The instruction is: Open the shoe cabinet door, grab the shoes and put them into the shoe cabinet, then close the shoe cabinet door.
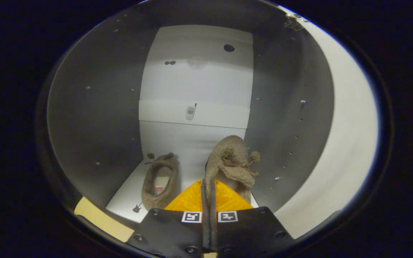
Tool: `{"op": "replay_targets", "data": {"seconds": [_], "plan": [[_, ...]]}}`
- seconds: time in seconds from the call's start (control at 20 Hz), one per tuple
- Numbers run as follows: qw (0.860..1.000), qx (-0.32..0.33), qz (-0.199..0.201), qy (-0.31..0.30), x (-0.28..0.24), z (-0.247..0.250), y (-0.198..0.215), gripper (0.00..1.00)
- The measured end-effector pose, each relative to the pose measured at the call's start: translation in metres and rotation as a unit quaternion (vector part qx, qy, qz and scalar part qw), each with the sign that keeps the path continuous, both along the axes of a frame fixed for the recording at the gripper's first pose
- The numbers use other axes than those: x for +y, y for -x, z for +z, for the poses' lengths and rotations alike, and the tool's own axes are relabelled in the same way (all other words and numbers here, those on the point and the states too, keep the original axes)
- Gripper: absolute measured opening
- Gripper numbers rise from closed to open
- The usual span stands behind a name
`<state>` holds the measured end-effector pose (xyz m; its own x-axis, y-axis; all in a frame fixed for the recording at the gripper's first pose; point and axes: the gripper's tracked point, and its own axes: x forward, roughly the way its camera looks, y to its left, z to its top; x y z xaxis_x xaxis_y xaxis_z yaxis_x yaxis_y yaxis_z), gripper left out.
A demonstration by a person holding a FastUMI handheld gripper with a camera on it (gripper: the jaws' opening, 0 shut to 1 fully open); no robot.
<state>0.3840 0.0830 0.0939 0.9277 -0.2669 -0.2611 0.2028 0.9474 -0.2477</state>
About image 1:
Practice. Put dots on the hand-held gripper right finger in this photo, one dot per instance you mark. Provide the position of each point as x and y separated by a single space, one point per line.
249 233

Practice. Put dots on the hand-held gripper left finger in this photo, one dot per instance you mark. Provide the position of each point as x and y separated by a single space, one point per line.
170 233

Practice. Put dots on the tan knitted slipper shoe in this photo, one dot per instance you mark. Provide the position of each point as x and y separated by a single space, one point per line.
231 157
172 175

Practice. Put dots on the grey shoe cabinet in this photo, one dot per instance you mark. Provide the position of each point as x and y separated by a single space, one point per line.
95 107

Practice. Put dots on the white shoe cabinet door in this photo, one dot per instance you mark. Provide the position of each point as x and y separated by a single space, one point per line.
350 125

